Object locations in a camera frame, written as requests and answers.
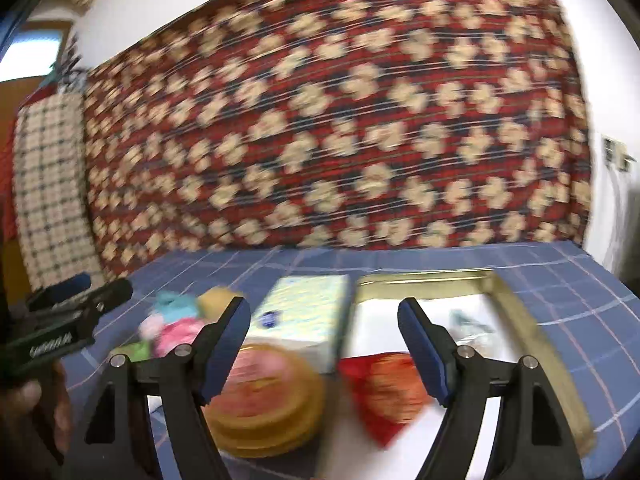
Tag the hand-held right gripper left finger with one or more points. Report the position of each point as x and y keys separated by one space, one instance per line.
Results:
x=227 y=345

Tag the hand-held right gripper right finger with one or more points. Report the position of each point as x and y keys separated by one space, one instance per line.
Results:
x=425 y=347

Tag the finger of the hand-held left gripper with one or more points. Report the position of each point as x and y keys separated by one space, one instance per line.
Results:
x=112 y=292
x=67 y=286

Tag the red embroidered pouch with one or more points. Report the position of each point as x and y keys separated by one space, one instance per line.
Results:
x=385 y=390

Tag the cyan cloth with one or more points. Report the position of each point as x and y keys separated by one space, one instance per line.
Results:
x=172 y=302

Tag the gold tin box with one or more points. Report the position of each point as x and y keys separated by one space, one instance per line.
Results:
x=520 y=320

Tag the person's left hand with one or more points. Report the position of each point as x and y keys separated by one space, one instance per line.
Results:
x=30 y=410

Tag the yellow sponge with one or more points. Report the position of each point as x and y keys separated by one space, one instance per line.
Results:
x=217 y=300

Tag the clear cotton swab pack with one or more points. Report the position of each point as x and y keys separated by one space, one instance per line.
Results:
x=467 y=325

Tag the dotted tissue pack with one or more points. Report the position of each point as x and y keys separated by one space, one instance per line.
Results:
x=305 y=310

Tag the cream checked hanging cloth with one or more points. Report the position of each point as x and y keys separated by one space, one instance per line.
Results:
x=50 y=185

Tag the red quilted cloth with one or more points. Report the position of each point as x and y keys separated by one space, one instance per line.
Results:
x=7 y=180

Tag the blue plaid bed sheet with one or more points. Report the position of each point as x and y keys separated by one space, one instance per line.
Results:
x=575 y=290

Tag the wooden door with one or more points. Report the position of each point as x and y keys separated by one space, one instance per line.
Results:
x=12 y=97

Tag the wooden coat rack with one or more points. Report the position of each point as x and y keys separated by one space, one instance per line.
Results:
x=70 y=67

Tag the window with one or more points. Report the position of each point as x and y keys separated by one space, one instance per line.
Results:
x=30 y=52

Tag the red plaid bear-print blanket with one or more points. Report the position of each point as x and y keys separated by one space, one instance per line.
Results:
x=325 y=110

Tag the wall socket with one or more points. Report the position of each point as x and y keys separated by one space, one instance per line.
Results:
x=616 y=152

